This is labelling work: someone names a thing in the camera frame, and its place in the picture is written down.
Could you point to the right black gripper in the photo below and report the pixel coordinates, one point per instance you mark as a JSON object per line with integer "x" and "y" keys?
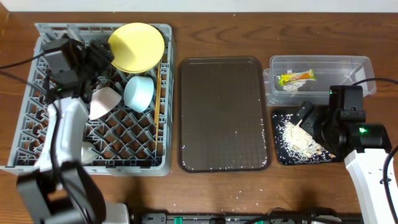
{"x": 310, "y": 118}

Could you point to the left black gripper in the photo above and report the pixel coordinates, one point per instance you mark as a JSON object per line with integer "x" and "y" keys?
{"x": 97, "y": 55}

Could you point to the pink white bowl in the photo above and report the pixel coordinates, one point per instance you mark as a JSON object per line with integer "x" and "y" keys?
{"x": 102, "y": 102}

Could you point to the yellow round plate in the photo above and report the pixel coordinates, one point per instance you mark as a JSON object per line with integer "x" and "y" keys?
{"x": 136, "y": 47}

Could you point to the light blue bowl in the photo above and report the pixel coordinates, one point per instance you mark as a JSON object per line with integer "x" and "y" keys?
{"x": 138, "y": 93}

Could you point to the green orange snack wrapper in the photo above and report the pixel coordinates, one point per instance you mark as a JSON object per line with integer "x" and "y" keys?
{"x": 307, "y": 75}

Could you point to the white cup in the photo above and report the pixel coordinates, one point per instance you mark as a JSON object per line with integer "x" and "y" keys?
{"x": 87, "y": 153}

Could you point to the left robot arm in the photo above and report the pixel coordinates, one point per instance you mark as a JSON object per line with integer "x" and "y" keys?
{"x": 59, "y": 190}

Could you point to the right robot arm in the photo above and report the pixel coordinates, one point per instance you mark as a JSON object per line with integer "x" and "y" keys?
{"x": 366, "y": 149}

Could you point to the black waste tray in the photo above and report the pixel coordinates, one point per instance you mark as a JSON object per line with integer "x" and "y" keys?
{"x": 280, "y": 149}

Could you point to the spilled rice food waste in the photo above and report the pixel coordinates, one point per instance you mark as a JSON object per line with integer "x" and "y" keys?
{"x": 298, "y": 141}

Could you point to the clear plastic waste bin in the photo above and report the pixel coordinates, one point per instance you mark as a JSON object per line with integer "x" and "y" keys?
{"x": 328, "y": 69}

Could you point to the grey plastic dish rack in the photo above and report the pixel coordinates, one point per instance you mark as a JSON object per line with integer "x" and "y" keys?
{"x": 125, "y": 142}

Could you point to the dark brown serving tray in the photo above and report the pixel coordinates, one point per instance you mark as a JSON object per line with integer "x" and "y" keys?
{"x": 223, "y": 120}

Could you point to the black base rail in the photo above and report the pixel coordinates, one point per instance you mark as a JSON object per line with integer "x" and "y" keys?
{"x": 275, "y": 216}

